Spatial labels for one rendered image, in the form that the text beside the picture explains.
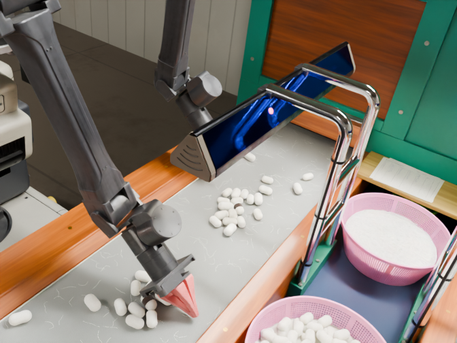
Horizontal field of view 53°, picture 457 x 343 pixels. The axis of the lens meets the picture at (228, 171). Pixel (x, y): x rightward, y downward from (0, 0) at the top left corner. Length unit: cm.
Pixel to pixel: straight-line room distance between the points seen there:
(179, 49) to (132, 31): 283
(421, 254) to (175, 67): 73
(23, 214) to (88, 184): 106
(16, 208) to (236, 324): 120
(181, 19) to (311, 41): 50
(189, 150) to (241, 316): 34
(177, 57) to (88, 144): 41
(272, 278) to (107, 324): 33
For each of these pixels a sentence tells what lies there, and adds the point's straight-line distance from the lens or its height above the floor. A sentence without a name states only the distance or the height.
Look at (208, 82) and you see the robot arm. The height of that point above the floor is 101.
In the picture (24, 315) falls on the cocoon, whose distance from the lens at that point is 91.
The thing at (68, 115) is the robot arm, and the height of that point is 110.
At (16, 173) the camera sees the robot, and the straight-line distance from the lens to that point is 184.
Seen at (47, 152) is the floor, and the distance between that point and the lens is 268.
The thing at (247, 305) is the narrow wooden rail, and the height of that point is 77.
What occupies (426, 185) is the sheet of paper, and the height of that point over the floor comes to 78.
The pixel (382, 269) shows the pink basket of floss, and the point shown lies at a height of 73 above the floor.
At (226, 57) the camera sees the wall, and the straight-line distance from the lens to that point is 337.
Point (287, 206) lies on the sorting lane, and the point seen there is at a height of 74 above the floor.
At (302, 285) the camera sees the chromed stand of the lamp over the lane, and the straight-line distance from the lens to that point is 103.
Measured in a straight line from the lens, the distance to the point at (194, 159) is 70.
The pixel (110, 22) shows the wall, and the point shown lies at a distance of 408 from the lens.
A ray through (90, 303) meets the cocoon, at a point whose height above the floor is 76.
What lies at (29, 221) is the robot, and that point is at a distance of 182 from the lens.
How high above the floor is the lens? 146
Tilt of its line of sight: 35 degrees down
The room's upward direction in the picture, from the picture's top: 8 degrees clockwise
